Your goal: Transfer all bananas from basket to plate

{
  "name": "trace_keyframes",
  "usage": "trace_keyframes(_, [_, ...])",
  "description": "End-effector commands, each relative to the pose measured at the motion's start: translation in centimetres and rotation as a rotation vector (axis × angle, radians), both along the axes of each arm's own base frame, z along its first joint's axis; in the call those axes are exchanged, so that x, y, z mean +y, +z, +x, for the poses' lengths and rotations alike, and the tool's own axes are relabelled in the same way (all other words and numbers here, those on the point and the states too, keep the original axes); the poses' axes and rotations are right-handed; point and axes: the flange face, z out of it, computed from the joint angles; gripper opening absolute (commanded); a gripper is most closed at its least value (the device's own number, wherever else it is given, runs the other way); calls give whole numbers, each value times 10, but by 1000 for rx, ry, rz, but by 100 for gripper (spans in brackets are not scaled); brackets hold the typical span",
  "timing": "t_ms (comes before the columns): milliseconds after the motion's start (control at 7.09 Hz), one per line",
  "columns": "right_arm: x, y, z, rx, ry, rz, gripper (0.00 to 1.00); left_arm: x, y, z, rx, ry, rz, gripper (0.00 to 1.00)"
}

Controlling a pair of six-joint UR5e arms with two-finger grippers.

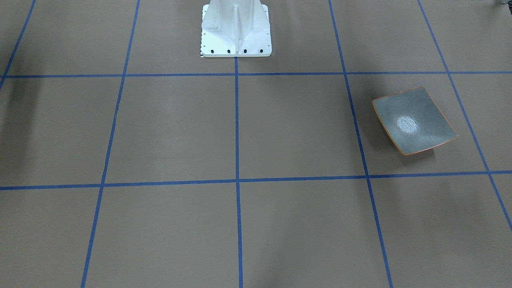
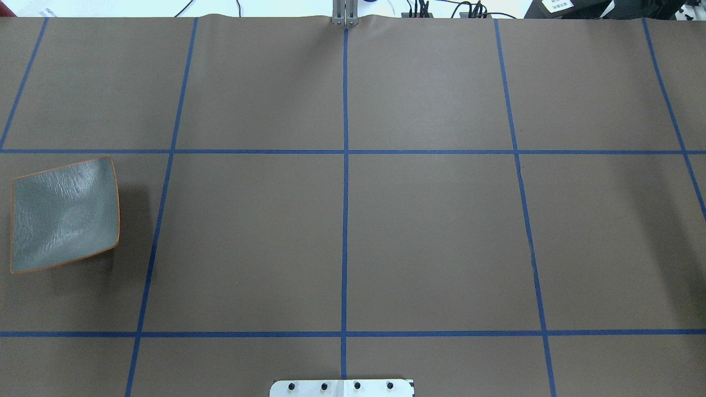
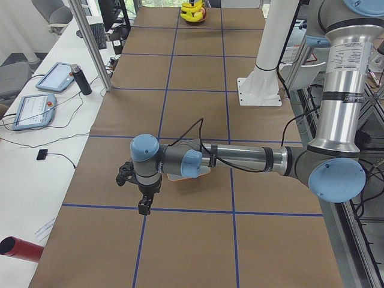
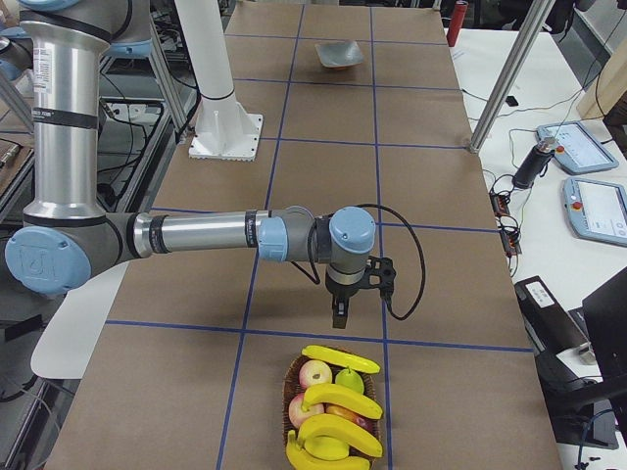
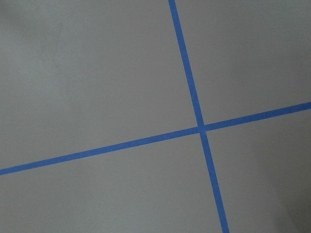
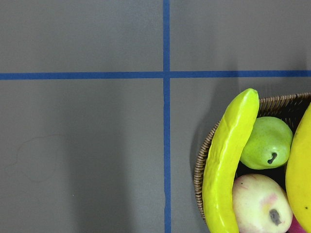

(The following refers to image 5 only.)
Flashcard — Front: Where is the brown paper table cover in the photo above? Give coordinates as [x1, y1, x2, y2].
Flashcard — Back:
[0, 0, 311, 233]

